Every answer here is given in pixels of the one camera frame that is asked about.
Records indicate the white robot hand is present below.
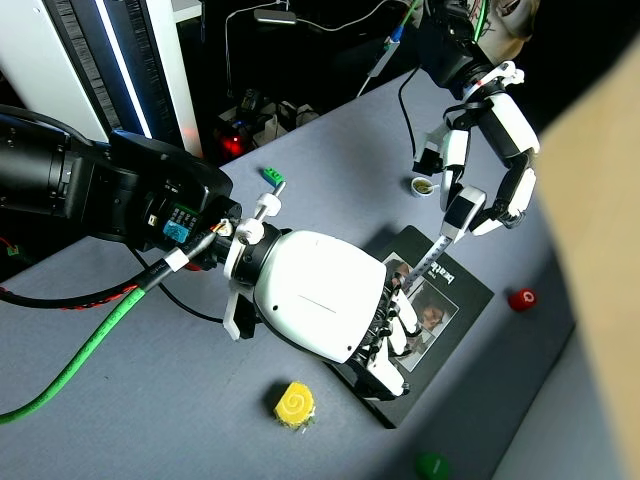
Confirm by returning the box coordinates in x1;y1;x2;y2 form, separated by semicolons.
252;228;422;402
412;91;542;238

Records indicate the white and black tape measure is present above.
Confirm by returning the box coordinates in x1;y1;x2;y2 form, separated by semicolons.
402;184;487;294

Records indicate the black Beatles hardcover book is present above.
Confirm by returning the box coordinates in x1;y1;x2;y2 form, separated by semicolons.
324;224;496;430

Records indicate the small white cup with spoon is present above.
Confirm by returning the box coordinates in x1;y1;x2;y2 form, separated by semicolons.
410;175;441;199

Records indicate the yellow swirl toy cake roll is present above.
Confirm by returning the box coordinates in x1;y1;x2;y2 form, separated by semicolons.
273;382;316;431

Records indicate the red toy cylinder block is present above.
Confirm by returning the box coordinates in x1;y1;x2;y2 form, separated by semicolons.
508;287;539;314

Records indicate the black power strip with plugs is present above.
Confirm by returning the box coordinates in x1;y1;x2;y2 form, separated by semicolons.
217;88;321;151

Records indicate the grey table cloth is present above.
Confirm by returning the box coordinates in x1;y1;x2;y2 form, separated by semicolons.
0;67;576;480

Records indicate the green toy cylinder block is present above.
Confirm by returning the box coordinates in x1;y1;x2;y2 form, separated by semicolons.
415;452;454;479

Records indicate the grey power adapter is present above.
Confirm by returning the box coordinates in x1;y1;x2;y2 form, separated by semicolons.
253;8;299;24

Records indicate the white cabinet with light strip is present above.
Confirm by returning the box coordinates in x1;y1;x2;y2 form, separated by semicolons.
0;0;204;156

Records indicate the thin black camera cable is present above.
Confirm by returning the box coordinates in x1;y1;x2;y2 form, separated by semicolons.
397;69;420;157

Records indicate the white cable adapter blue plug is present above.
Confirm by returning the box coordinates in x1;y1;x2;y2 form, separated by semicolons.
355;27;404;99

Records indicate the thin white cable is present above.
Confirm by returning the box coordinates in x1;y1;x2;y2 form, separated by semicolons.
223;0;294;101

